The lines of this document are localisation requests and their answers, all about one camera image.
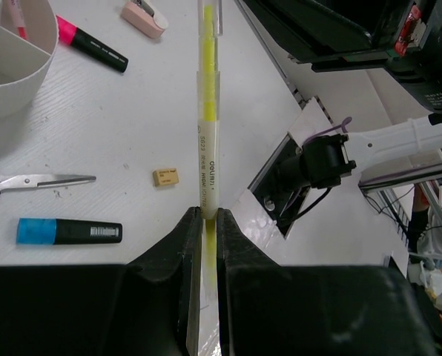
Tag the yellow highlighter pen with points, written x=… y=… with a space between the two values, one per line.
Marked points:
x=208 y=94

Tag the pink pen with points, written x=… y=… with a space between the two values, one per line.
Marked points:
x=16 y=14

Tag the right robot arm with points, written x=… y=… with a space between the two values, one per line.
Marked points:
x=388 y=137

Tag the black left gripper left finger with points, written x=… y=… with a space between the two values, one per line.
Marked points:
x=149 y=306

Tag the tan eraser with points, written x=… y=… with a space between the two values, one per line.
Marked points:
x=165 y=177

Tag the black handled scissors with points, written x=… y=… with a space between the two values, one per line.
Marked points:
x=22 y=182

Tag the pink cap black marker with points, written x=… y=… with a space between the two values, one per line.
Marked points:
x=75 y=37

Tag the blue cap black marker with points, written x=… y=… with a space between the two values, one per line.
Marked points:
x=67 y=232

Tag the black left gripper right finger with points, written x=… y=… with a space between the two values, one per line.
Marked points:
x=269 y=309

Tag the white round divided organizer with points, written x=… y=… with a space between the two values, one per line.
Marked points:
x=24 y=63

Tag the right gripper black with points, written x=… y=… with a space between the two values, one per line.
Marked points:
x=402 y=37

